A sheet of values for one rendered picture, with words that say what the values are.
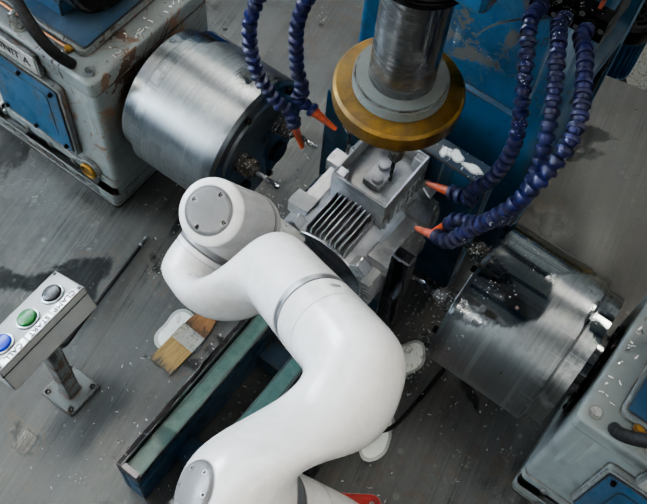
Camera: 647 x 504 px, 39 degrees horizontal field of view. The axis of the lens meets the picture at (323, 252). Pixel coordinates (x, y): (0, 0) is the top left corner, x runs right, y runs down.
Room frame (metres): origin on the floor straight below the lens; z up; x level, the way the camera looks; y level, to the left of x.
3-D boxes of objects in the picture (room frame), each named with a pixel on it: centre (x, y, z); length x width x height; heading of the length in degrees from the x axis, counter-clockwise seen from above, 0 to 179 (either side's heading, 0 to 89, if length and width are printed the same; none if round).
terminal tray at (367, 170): (0.80, -0.07, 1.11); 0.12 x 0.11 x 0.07; 149
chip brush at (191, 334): (0.64, 0.20, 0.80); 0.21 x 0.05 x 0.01; 147
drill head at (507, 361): (0.60, -0.34, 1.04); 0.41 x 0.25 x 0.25; 60
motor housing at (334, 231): (0.76, -0.05, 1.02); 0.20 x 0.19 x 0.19; 149
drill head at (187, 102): (0.94, 0.25, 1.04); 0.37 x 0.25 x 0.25; 60
